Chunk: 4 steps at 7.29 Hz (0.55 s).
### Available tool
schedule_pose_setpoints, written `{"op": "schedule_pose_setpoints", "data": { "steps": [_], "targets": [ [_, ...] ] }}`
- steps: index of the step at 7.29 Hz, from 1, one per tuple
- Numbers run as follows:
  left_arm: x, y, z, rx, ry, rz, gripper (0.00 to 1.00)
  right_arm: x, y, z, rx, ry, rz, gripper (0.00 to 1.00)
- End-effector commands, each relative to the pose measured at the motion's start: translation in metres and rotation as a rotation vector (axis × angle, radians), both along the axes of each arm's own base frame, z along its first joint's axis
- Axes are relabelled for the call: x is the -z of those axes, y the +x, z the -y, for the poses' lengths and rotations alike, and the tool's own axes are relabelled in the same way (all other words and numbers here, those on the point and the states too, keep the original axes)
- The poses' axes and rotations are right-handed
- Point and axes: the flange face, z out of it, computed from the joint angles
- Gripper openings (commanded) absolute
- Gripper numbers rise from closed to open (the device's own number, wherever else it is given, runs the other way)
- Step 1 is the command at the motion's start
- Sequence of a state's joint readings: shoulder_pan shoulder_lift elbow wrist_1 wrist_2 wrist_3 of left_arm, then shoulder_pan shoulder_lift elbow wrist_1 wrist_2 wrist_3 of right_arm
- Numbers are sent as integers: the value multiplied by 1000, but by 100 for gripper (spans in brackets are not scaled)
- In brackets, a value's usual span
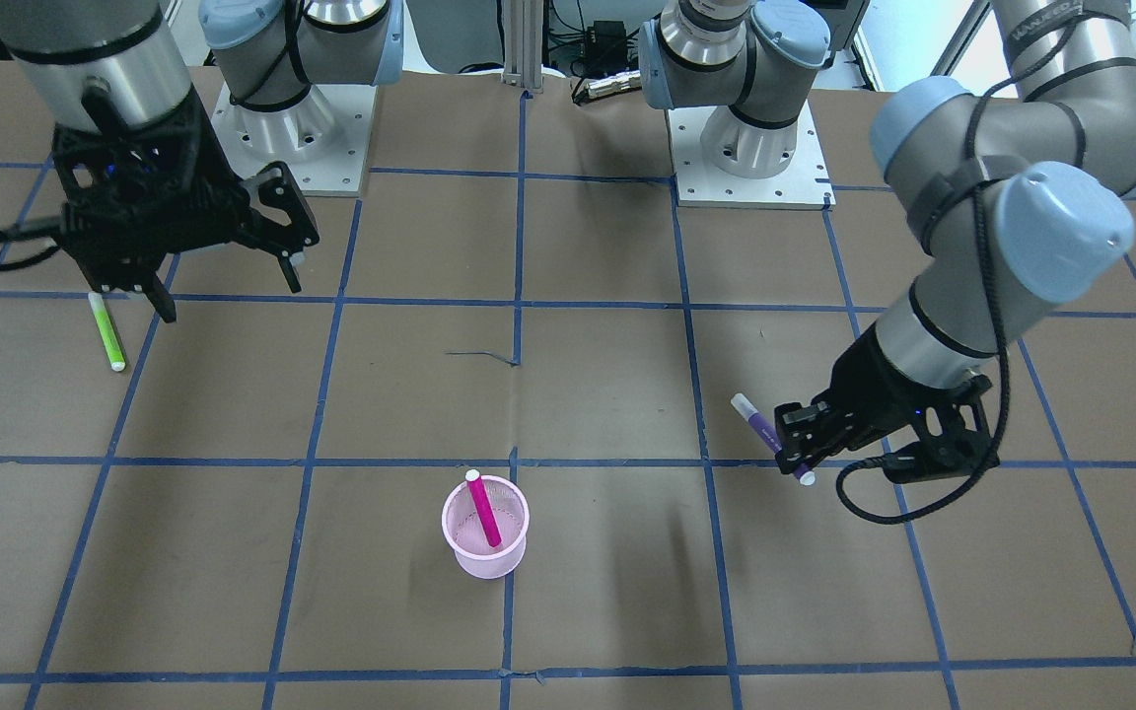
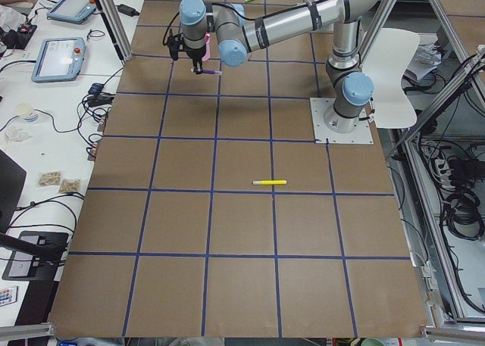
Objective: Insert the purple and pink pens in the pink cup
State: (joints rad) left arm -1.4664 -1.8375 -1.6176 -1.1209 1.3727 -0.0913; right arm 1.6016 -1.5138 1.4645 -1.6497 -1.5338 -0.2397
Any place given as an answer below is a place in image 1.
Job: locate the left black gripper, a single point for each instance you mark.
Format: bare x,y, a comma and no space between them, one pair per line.
876,383

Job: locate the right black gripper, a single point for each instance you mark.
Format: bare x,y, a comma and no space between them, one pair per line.
201,182

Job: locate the purple pen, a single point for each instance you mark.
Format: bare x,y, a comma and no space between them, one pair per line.
766,432

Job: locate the pink pen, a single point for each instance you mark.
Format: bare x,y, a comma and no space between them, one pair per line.
482,505

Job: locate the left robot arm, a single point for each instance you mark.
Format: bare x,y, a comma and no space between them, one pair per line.
1020,206

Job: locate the pink mesh cup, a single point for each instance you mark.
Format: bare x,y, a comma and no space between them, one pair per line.
464,534

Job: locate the green pen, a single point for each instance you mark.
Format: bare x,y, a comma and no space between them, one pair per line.
107,331

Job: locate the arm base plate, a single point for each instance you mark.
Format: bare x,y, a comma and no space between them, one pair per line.
722,163
324,138

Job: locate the aluminium frame post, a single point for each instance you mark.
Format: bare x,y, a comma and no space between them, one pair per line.
523,27

